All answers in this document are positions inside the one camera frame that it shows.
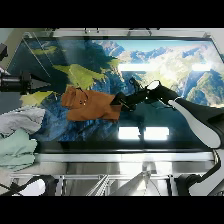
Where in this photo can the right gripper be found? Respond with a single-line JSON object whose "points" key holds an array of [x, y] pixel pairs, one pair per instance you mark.
{"points": [[126, 101]]}

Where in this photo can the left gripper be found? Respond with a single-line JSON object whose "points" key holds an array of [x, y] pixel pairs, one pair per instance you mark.
{"points": [[26, 82]]}

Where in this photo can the brown T-shirt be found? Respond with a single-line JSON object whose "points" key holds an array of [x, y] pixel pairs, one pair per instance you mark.
{"points": [[90, 106]]}

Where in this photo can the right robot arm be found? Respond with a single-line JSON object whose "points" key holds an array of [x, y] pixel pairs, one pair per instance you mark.
{"points": [[200, 116]]}

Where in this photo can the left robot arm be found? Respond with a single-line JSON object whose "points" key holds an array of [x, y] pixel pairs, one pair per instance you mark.
{"points": [[10, 83]]}

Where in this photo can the grey garment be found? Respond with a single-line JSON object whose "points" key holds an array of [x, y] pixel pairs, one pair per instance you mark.
{"points": [[21, 118]]}

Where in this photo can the pale green garment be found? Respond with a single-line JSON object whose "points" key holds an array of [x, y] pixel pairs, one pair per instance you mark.
{"points": [[16, 150]]}

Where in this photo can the silver frame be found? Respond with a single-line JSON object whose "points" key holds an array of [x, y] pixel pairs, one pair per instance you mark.
{"points": [[110, 166]]}

